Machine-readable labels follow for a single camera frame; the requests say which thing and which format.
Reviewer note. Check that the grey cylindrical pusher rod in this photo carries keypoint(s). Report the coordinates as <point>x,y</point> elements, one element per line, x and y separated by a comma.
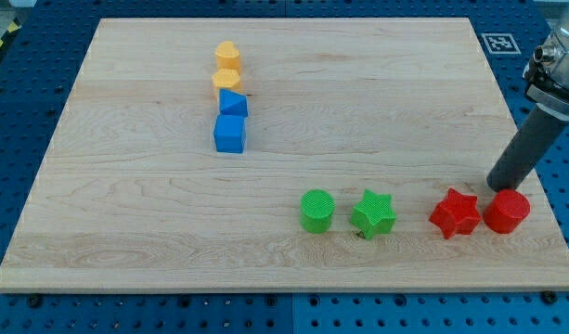
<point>536,135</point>

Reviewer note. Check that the red star block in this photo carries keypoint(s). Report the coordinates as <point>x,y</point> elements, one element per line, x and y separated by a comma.
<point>456,214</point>

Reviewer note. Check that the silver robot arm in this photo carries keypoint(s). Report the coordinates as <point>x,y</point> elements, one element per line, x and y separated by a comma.
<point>547,76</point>

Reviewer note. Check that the green star block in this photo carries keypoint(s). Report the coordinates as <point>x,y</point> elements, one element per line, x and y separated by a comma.
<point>374,214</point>

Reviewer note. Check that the red cylinder block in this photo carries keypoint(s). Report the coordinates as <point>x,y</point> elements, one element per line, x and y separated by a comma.
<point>506,211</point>

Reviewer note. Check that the white fiducial marker tag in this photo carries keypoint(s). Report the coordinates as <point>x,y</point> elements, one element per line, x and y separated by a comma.
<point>500,43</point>

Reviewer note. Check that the green cylinder block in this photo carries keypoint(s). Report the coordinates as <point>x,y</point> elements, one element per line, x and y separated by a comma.
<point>316,209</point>

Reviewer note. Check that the wooden board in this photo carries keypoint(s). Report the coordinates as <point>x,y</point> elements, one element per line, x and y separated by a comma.
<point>133,197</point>

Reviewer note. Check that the blue triangular prism block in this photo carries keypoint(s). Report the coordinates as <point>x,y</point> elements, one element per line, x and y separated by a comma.
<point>232,103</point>

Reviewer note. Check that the blue cube block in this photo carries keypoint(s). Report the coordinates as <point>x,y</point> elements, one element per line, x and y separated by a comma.
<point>229,133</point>

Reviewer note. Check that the yellow hexagon block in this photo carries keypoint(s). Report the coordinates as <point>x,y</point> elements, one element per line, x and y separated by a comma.
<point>226,79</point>

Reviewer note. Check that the yellow heart block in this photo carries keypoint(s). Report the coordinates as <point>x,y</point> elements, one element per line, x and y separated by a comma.
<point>227,57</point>

